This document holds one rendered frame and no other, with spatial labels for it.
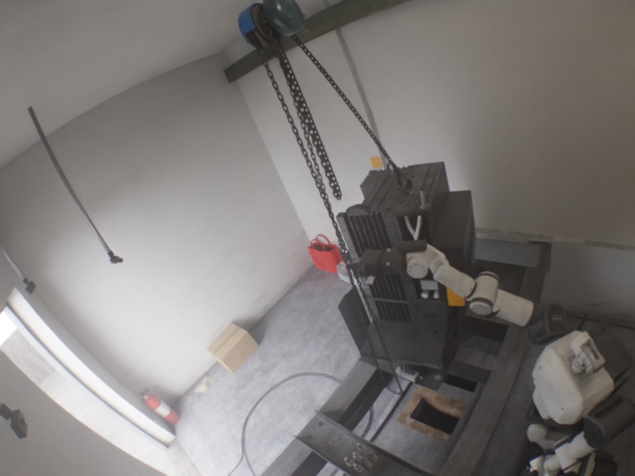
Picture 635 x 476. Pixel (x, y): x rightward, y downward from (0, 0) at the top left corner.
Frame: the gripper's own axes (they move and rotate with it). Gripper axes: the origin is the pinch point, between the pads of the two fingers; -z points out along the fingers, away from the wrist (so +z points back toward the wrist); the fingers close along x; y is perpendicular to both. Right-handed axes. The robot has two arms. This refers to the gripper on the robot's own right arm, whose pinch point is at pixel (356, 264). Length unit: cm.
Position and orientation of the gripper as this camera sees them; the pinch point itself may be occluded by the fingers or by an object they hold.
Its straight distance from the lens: 108.1
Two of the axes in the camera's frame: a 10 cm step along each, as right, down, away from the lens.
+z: 8.4, -1.0, -5.3
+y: -3.7, -8.2, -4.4
